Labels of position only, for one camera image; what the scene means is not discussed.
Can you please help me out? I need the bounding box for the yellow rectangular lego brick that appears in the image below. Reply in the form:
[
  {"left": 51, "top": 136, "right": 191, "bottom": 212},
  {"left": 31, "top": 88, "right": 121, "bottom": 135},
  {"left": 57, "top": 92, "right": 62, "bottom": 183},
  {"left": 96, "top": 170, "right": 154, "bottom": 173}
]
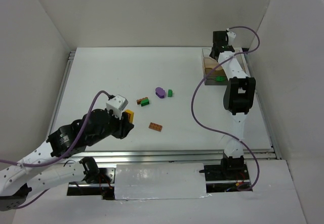
[{"left": 125, "top": 109, "right": 134, "bottom": 123}]

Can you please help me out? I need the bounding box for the brown lego plate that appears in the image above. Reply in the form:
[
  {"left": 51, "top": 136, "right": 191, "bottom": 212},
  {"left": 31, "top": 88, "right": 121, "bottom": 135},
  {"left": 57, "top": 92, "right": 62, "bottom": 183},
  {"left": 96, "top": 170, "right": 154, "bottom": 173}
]
[{"left": 136, "top": 97, "right": 148, "bottom": 105}]

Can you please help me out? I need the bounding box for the green curved lego brick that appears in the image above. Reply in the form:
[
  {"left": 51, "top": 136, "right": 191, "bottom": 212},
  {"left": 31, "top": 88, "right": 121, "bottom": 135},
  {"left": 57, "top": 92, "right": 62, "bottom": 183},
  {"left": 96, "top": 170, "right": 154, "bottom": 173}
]
[{"left": 140, "top": 98, "right": 150, "bottom": 107}]

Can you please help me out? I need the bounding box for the green rounded lego brick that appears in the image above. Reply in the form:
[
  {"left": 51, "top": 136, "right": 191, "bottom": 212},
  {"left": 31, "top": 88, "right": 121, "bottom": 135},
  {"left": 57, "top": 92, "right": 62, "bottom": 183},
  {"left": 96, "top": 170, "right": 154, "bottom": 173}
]
[{"left": 215, "top": 76, "right": 227, "bottom": 82}]

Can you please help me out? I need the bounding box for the purple rounded lego brick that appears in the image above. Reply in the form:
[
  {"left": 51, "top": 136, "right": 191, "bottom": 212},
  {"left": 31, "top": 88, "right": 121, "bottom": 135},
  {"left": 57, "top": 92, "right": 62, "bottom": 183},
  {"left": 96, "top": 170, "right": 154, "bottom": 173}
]
[{"left": 155, "top": 87, "right": 166, "bottom": 99}]

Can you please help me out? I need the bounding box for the small green lego brick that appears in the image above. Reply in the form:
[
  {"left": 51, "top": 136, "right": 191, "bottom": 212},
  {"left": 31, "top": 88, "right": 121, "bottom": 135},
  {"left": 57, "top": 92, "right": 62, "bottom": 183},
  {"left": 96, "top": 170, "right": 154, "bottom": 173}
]
[{"left": 168, "top": 89, "right": 173, "bottom": 97}]

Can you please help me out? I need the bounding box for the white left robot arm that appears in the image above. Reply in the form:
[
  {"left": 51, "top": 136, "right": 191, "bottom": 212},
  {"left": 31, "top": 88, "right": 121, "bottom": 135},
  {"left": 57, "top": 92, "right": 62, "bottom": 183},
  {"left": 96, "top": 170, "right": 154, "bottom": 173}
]
[{"left": 1, "top": 109, "right": 134, "bottom": 211}]

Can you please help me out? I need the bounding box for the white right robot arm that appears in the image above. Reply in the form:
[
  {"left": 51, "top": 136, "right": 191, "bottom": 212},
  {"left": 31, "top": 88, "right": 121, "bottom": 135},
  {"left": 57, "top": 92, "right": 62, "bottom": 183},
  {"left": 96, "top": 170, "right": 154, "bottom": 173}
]
[{"left": 210, "top": 30, "right": 256, "bottom": 174}]

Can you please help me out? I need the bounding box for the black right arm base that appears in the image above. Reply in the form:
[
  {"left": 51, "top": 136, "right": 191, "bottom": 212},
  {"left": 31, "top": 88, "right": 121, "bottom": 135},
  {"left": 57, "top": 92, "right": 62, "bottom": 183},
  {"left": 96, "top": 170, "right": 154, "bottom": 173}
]
[{"left": 199, "top": 164, "right": 250, "bottom": 183}]

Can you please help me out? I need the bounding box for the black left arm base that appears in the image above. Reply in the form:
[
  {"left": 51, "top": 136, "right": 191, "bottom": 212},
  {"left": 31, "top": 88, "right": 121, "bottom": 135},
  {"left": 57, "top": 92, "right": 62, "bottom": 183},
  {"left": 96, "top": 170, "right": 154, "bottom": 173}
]
[{"left": 66, "top": 167, "right": 116, "bottom": 200}]

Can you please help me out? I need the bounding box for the clear narrow sorting bin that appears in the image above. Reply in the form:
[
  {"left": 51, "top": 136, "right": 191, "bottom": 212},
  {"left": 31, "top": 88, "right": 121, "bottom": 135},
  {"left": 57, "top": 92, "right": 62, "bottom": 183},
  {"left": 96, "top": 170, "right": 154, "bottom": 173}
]
[{"left": 235, "top": 54, "right": 250, "bottom": 76}]

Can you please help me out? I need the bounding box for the orange-brown lego plate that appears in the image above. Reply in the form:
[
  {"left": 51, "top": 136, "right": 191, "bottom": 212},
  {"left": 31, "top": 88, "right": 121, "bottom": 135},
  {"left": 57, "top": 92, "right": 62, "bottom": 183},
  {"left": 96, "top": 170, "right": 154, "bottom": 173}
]
[{"left": 148, "top": 122, "right": 163, "bottom": 132}]

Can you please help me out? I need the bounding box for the clear stepped sorting container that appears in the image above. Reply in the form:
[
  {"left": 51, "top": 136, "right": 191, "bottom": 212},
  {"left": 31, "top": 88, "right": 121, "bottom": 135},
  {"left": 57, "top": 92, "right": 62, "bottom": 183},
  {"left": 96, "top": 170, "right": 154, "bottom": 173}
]
[{"left": 201, "top": 48, "right": 228, "bottom": 86}]

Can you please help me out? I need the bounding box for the white foil cover panel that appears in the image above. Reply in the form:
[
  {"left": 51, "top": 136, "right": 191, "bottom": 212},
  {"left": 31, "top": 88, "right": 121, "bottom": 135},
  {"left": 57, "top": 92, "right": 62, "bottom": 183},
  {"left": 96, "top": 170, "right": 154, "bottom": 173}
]
[{"left": 114, "top": 163, "right": 207, "bottom": 200}]

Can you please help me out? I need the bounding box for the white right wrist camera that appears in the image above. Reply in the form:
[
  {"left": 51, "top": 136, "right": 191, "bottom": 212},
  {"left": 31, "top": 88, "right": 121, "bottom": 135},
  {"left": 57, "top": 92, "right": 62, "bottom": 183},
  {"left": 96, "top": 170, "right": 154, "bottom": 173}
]
[{"left": 226, "top": 30, "right": 236, "bottom": 46}]

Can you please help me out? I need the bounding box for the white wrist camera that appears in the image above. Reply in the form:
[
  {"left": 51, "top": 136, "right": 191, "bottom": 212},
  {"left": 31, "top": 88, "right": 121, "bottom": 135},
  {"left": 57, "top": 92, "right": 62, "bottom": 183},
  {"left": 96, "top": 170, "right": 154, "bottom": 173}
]
[
  {"left": 106, "top": 95, "right": 129, "bottom": 119},
  {"left": 226, "top": 30, "right": 236, "bottom": 46}
]

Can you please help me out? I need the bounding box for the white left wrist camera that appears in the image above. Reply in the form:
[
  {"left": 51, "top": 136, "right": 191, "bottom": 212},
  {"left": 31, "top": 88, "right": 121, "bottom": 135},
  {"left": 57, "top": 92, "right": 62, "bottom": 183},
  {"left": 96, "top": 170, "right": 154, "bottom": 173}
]
[{"left": 106, "top": 95, "right": 129, "bottom": 119}]

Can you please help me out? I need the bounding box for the aluminium table edge rail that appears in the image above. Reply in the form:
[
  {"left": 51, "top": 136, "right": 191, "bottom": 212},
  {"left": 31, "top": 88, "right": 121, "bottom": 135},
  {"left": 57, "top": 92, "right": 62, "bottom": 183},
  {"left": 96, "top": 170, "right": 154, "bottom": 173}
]
[{"left": 64, "top": 150, "right": 282, "bottom": 164}]

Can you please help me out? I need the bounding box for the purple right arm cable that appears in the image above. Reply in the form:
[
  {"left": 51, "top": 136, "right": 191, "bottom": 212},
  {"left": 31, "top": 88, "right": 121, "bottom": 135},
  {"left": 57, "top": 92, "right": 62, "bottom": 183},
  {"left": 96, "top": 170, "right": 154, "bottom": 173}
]
[{"left": 191, "top": 26, "right": 261, "bottom": 192}]

